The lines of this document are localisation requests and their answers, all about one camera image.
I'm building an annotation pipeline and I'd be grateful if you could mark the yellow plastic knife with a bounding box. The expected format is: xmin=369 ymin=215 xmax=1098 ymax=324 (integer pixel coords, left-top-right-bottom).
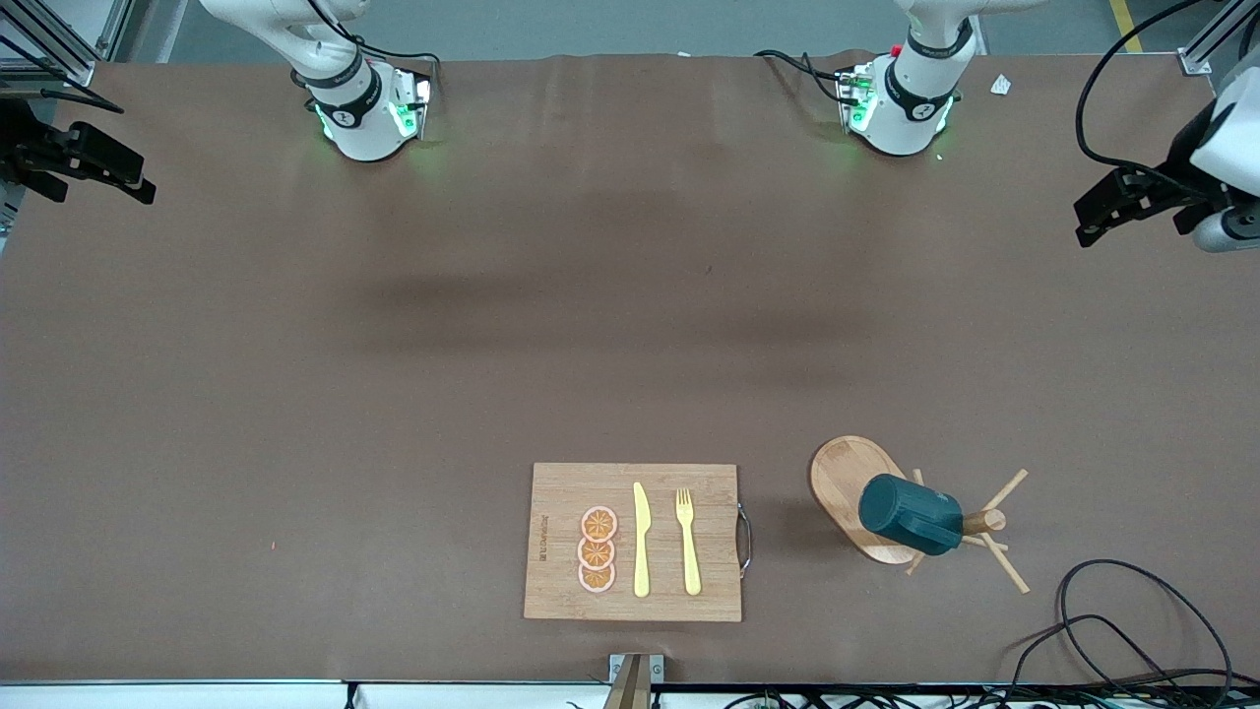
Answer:
xmin=632 ymin=482 xmax=653 ymax=599

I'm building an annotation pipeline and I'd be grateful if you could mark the wooden mug rack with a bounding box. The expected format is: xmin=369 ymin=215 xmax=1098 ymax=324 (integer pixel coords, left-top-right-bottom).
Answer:
xmin=809 ymin=435 xmax=1032 ymax=595

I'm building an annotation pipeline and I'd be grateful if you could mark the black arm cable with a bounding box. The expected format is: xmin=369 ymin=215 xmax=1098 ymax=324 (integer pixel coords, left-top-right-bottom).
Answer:
xmin=0 ymin=34 xmax=124 ymax=114
xmin=1075 ymin=0 xmax=1212 ymax=188

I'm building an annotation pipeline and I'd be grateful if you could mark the wooden board with metal handle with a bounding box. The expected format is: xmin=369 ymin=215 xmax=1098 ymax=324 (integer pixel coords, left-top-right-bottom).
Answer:
xmin=523 ymin=463 xmax=753 ymax=623

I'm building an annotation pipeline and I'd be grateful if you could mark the dark green mug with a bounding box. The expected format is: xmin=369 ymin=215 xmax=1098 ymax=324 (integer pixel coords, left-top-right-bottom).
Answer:
xmin=858 ymin=474 xmax=964 ymax=557

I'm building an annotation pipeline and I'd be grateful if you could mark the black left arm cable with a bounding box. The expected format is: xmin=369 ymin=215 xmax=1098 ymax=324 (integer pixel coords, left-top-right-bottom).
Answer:
xmin=1075 ymin=0 xmax=1212 ymax=188

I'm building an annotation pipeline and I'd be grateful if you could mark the black looped cable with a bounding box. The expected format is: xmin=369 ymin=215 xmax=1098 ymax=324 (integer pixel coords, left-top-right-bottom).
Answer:
xmin=1004 ymin=615 xmax=1182 ymax=690
xmin=1056 ymin=559 xmax=1233 ymax=690

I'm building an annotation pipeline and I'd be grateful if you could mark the metal bracket at table edge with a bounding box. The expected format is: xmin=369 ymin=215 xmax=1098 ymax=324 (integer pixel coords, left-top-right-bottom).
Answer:
xmin=608 ymin=653 xmax=665 ymax=709

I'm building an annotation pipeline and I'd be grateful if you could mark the yellow plastic fork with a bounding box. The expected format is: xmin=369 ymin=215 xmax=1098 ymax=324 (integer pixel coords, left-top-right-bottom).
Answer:
xmin=675 ymin=487 xmax=703 ymax=597

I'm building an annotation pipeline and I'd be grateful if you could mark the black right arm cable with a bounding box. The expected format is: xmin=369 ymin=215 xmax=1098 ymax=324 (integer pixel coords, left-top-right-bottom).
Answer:
xmin=0 ymin=34 xmax=124 ymax=114

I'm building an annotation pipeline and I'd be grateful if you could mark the black base cable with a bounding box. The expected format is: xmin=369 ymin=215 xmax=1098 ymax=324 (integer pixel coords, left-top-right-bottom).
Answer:
xmin=753 ymin=49 xmax=848 ymax=104

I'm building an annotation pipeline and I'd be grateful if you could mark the aluminium frame profile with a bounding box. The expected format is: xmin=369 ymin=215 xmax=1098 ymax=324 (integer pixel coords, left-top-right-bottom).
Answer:
xmin=0 ymin=0 xmax=134 ymax=85
xmin=1178 ymin=0 xmax=1260 ymax=75

